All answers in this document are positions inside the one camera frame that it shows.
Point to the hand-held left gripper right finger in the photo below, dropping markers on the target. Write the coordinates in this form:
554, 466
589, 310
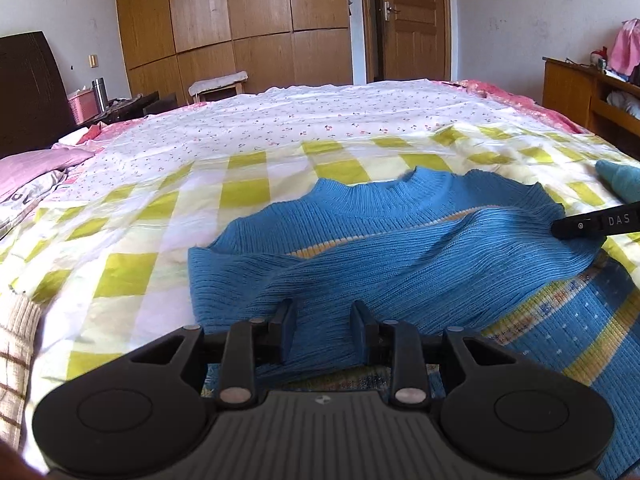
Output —
357, 332

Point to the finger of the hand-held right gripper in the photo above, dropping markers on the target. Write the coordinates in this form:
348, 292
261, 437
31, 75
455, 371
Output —
575, 227

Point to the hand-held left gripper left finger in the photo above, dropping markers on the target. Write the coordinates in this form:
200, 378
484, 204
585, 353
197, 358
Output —
287, 331

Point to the blue knitted sweater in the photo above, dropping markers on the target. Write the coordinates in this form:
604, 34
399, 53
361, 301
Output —
400, 260

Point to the teal fleece cloth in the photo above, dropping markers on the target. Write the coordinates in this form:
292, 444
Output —
622, 180

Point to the pink bedspread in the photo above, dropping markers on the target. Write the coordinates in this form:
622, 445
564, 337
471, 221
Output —
520, 102

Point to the wooden side cabinet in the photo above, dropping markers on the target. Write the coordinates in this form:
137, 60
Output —
565, 90

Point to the yellow checked bed sheet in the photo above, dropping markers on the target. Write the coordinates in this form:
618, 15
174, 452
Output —
150, 240

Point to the pink cloth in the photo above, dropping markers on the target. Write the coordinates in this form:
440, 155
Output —
627, 50

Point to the white floral bed sheet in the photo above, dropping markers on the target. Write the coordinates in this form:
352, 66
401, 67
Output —
300, 115

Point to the wooden door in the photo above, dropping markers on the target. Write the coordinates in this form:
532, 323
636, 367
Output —
415, 25

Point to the stool with white cloth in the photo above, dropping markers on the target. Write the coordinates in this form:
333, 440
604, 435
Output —
217, 82

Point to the dark nightstand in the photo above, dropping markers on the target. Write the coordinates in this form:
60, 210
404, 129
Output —
150, 102

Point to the beige striped cloth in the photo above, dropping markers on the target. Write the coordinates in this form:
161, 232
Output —
15, 360

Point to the red cloth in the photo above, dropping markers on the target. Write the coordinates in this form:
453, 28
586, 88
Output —
90, 134

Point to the pink pillow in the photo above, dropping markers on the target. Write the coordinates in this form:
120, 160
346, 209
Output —
35, 170

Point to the steel thermos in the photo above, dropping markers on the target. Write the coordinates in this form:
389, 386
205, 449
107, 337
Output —
100, 95

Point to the pink box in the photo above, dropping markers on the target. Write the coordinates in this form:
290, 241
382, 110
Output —
82, 107

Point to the wooden wardrobe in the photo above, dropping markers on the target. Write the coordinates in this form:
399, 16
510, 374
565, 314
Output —
250, 10

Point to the dark wooden headboard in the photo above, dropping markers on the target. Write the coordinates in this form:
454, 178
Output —
30, 95

